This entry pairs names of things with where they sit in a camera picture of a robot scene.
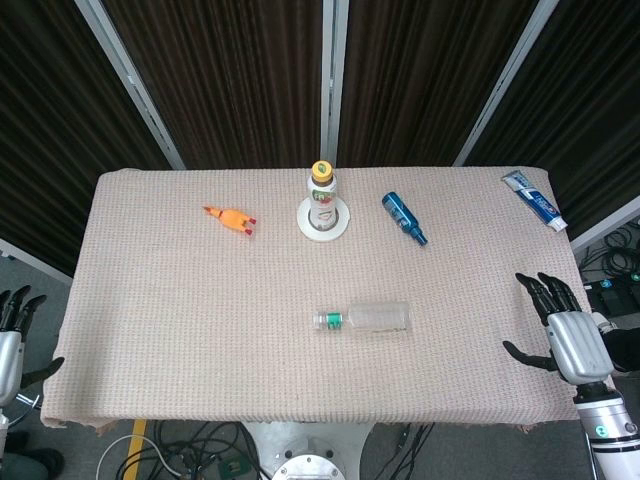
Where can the clear plastic water bottle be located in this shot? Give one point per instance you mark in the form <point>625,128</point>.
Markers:
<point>372,319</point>

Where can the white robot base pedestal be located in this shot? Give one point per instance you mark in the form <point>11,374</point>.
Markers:
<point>310,455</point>

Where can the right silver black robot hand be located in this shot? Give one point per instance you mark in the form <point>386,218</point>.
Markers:
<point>580,345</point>

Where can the table with beige cloth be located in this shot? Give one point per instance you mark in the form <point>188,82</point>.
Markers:
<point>200,310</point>

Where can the black power strip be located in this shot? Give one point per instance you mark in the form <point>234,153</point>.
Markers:
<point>607,295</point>

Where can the black and white floor device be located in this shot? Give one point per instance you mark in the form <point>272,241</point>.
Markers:
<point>625,350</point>

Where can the orange rubber chicken toy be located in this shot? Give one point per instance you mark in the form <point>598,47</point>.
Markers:
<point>232,219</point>

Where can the dark brown curtain panel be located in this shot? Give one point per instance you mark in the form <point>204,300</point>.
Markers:
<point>225,85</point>
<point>590,100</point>
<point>50,125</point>
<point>425,80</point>

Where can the blue spray bottle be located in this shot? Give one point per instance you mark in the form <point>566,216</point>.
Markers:
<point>402,216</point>

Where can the white round coaster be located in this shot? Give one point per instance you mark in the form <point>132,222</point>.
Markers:
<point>306,222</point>

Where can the blue white toothpaste tube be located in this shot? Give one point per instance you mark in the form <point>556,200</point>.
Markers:
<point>537,201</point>

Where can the grey aluminium partition post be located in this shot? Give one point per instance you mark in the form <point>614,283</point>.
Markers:
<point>332,85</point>
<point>132,85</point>
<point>502,85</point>

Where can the green circuit board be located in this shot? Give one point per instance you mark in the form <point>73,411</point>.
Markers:
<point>232,469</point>

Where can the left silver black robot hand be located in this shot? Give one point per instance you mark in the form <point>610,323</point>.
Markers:
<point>10,360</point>

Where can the yellow-capped drink bottle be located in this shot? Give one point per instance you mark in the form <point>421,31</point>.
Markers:
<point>321,197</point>

